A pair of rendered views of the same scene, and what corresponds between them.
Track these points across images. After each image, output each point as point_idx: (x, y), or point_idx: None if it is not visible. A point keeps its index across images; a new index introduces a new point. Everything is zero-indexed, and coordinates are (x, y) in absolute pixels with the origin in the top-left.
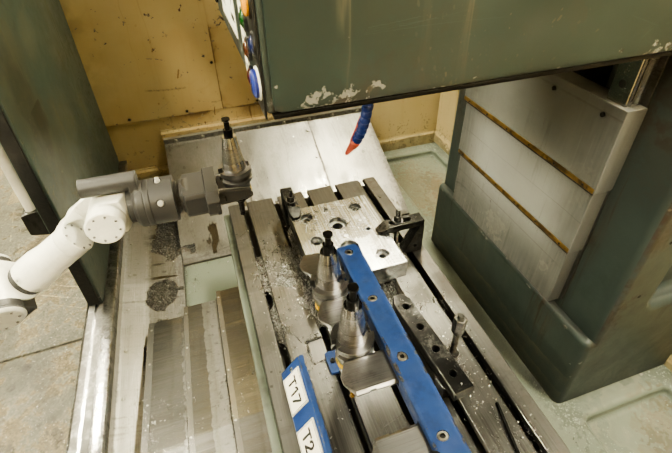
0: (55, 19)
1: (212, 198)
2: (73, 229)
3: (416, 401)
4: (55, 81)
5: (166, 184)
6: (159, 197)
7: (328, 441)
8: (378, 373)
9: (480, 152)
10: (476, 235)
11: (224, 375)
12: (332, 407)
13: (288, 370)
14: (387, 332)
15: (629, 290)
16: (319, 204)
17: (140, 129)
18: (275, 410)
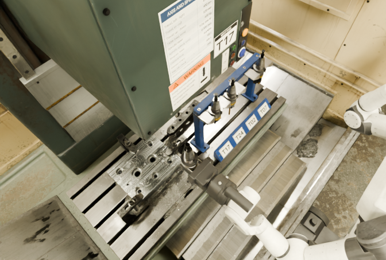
0: None
1: (209, 159)
2: (256, 225)
3: (240, 74)
4: None
5: (219, 177)
6: (226, 177)
7: (236, 128)
8: (237, 85)
9: (76, 109)
10: (98, 131)
11: (220, 209)
12: (220, 140)
13: (220, 156)
14: (224, 86)
15: None
16: (106, 210)
17: None
18: (233, 156)
